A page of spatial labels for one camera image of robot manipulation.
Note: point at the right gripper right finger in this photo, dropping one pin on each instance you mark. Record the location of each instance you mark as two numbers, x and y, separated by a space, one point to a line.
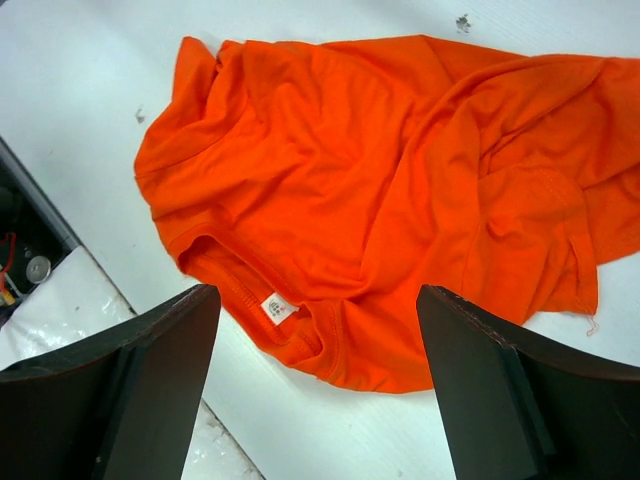
518 405

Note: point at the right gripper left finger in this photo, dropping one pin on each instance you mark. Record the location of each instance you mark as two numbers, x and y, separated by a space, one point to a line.
119 404

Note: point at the orange t shirt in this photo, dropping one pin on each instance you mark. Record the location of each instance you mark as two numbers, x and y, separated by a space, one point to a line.
319 187

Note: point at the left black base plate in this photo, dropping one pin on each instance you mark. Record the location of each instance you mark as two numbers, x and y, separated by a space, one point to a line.
35 238

